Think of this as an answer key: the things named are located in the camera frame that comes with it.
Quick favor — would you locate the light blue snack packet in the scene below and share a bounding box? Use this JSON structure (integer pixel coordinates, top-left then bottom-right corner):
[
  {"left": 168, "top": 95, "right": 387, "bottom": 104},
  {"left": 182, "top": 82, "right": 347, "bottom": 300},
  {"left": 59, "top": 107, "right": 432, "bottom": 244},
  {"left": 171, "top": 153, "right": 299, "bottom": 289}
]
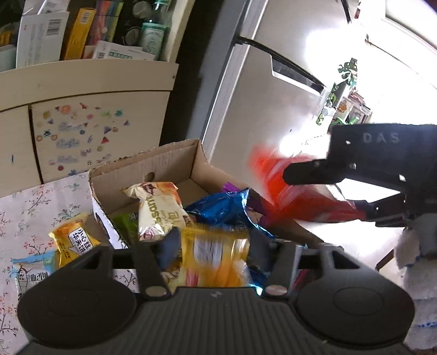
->
[{"left": 10, "top": 251, "right": 57, "bottom": 301}]

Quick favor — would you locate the flat white green box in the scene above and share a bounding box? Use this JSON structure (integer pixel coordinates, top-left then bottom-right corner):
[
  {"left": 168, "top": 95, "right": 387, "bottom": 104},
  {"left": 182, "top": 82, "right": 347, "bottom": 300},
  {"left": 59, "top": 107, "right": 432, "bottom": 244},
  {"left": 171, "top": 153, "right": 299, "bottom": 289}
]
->
[{"left": 92, "top": 40, "right": 156, "bottom": 61}]

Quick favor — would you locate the white cardboard box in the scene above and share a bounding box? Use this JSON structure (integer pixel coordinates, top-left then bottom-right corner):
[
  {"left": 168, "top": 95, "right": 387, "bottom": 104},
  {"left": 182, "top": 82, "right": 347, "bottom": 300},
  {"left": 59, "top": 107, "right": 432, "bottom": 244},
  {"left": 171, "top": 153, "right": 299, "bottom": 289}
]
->
[{"left": 15, "top": 11, "right": 71, "bottom": 69}]

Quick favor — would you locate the orange red snack packet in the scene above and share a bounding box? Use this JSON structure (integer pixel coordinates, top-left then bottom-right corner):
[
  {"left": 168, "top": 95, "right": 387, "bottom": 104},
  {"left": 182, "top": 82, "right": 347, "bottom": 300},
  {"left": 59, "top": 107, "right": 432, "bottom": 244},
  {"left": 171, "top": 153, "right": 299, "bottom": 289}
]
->
[{"left": 249, "top": 143, "right": 368, "bottom": 225}]

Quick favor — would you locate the green glass bottle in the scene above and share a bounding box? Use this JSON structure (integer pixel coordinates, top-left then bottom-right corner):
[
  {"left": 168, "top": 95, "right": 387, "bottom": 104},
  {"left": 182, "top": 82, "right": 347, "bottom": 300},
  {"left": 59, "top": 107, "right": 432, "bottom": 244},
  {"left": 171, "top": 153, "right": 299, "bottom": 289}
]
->
[{"left": 138, "top": 0, "right": 172, "bottom": 61}]

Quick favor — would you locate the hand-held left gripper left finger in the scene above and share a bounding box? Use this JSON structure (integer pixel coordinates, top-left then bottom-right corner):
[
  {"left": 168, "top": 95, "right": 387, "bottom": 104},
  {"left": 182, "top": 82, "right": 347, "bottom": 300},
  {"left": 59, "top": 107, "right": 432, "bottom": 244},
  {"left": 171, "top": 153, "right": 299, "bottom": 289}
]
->
[{"left": 73, "top": 228, "right": 182, "bottom": 300}]

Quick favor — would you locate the small yellow waffle packet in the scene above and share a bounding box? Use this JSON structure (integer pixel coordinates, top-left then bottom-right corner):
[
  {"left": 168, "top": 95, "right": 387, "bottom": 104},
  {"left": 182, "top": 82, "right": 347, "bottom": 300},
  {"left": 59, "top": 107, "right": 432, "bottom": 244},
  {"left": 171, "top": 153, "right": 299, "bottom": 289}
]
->
[{"left": 48, "top": 213, "right": 102, "bottom": 269}]

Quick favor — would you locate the green artificial plant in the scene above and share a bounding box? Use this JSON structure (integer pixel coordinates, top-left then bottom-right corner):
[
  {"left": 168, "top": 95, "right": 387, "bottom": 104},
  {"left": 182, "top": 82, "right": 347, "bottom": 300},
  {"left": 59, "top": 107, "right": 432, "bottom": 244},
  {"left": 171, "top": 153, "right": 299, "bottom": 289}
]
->
[{"left": 316, "top": 58, "right": 373, "bottom": 128}]

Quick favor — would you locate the cream croissant bread packet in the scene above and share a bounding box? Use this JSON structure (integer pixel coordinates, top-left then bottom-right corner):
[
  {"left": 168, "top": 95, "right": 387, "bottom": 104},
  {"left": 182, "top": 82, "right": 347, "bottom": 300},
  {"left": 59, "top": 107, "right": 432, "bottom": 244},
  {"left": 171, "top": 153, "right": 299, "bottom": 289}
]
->
[{"left": 122, "top": 181, "right": 190, "bottom": 242}]

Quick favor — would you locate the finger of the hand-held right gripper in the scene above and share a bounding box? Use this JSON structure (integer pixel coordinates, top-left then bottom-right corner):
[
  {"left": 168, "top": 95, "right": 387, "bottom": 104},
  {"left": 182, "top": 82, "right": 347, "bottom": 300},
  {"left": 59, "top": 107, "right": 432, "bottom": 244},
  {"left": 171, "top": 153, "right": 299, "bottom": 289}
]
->
[
  {"left": 283, "top": 158, "right": 356, "bottom": 185},
  {"left": 354, "top": 192, "right": 409, "bottom": 223}
]

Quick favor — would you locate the colourful striped box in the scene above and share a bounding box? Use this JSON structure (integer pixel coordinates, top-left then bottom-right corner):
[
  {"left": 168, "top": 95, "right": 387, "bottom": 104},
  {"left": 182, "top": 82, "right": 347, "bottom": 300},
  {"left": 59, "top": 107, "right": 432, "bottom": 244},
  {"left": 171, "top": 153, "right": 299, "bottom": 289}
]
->
[{"left": 85, "top": 0, "right": 124, "bottom": 47}]

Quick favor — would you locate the cream cabinet with stickers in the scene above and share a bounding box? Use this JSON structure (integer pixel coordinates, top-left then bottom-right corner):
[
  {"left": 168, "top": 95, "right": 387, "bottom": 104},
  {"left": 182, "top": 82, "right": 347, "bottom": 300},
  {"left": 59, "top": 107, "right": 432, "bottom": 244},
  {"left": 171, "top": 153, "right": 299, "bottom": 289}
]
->
[{"left": 0, "top": 0, "right": 180, "bottom": 199}]

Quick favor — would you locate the pink purple snack packet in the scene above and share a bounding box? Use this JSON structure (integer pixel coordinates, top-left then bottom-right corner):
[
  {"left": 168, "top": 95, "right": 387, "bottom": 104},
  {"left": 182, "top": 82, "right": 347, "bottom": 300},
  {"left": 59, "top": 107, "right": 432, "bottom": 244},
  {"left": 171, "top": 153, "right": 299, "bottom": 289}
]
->
[{"left": 220, "top": 182, "right": 250, "bottom": 194}]

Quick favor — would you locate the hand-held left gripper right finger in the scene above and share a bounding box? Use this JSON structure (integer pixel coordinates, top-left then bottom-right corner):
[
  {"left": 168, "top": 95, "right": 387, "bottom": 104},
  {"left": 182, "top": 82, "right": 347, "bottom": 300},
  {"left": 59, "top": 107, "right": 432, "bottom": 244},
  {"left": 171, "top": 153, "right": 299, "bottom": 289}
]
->
[{"left": 249, "top": 233, "right": 367, "bottom": 298}]

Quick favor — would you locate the white refrigerator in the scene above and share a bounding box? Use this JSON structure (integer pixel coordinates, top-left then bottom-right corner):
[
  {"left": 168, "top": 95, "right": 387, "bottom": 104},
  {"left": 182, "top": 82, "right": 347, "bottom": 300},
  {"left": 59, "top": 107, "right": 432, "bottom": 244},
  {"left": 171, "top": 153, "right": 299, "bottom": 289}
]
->
[{"left": 201, "top": 0, "right": 376, "bottom": 158}]

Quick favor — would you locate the yellow clear snack packet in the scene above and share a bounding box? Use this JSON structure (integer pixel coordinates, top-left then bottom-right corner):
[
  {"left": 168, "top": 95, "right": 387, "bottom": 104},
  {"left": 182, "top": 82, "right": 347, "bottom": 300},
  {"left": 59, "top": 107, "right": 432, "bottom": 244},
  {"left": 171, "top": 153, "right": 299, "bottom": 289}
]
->
[{"left": 160, "top": 223, "right": 252, "bottom": 291}]

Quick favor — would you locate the green snack packet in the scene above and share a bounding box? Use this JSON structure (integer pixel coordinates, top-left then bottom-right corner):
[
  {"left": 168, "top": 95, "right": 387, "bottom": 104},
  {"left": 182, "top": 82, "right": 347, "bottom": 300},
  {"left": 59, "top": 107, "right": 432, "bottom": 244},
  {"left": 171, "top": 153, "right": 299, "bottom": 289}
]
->
[{"left": 111, "top": 212, "right": 140, "bottom": 249}]

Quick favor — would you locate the large blue foil snack packet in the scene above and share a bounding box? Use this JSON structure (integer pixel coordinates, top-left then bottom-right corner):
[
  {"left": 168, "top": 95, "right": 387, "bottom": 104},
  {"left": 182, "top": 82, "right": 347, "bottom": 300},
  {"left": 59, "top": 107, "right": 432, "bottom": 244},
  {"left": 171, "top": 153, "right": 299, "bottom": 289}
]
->
[{"left": 184, "top": 188, "right": 274, "bottom": 240}]

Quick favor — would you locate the floral tablecloth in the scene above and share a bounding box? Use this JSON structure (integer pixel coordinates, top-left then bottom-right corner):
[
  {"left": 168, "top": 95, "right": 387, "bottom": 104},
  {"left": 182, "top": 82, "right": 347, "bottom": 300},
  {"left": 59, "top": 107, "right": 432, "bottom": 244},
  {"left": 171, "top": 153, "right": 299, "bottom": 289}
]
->
[{"left": 0, "top": 171, "right": 144, "bottom": 355}]

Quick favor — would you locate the yellow cardboard box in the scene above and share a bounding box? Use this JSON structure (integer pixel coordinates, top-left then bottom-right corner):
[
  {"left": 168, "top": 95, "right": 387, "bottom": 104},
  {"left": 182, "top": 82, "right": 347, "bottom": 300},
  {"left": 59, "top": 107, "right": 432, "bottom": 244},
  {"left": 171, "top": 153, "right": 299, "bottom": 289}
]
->
[{"left": 61, "top": 7, "right": 98, "bottom": 61}]

